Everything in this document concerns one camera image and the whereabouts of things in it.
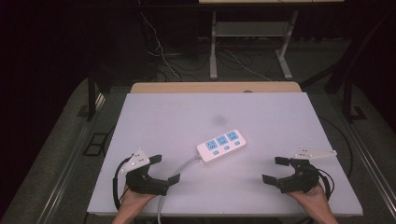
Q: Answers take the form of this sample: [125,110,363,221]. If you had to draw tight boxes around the black floor cable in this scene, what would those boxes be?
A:
[317,115,355,180]

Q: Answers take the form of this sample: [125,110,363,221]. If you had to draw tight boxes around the aluminium floor rail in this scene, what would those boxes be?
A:
[341,119,396,216]
[36,92,107,224]

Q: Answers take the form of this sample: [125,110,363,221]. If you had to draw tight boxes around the person's left hand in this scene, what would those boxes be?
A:
[119,183,157,217]

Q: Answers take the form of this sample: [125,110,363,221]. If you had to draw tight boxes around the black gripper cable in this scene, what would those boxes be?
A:
[316,167,336,201]
[112,156,133,213]

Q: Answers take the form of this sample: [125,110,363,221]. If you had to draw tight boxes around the grey metal table frame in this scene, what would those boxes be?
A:
[209,9,301,81]

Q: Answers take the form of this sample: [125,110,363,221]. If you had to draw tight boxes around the wooden table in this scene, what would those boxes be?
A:
[129,81,303,94]

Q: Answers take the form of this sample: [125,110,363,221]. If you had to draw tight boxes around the white power strip blue sockets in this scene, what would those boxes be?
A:
[195,129,248,164]

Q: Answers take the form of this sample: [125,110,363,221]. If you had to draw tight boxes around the person's right hand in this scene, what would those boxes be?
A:
[286,183,332,217]

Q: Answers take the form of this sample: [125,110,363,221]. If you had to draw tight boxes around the black metal stand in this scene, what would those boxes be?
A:
[341,59,369,123]
[86,69,108,123]

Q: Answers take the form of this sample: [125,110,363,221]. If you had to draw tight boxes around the grey power strip cable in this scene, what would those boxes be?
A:
[156,154,201,224]

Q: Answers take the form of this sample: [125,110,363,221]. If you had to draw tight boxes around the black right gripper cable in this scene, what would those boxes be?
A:
[316,167,336,201]

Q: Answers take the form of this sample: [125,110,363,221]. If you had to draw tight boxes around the white floor cable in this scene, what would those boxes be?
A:
[139,10,185,82]

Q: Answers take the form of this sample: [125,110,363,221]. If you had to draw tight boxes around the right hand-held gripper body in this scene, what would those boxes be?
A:
[275,147,338,195]

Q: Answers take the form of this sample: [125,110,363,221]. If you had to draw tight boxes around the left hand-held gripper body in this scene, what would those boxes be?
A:
[120,148,171,197]

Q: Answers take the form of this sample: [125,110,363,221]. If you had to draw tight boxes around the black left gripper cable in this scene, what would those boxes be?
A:
[112,156,133,213]

